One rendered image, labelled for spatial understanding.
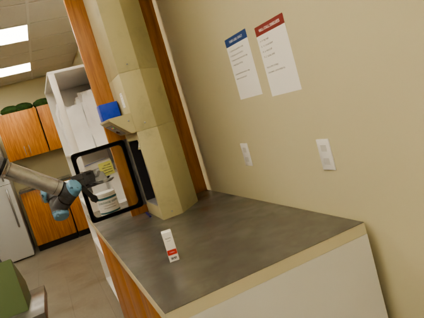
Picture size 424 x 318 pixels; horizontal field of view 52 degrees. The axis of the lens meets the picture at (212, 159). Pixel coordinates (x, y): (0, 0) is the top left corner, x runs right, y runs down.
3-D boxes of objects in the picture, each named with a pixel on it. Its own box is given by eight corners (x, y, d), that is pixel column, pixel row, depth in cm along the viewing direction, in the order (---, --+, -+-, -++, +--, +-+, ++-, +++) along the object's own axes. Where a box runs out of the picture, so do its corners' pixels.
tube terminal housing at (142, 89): (187, 198, 263) (150, 72, 253) (207, 204, 232) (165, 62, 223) (149, 212, 254) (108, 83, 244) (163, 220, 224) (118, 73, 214)
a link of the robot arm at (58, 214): (61, 208, 204) (55, 190, 210) (50, 223, 209) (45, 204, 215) (76, 208, 210) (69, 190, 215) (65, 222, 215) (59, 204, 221)
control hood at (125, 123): (124, 134, 248) (119, 117, 247) (136, 132, 218) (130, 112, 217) (105, 140, 244) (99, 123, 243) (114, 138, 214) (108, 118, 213)
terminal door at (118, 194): (144, 205, 251) (123, 139, 246) (92, 224, 241) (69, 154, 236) (144, 205, 252) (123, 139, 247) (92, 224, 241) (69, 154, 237)
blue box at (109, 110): (118, 118, 246) (113, 102, 245) (121, 117, 237) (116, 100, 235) (101, 122, 242) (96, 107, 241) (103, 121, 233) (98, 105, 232)
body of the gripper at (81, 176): (93, 170, 222) (70, 177, 217) (99, 185, 223) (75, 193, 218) (92, 169, 229) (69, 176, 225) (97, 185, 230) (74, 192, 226)
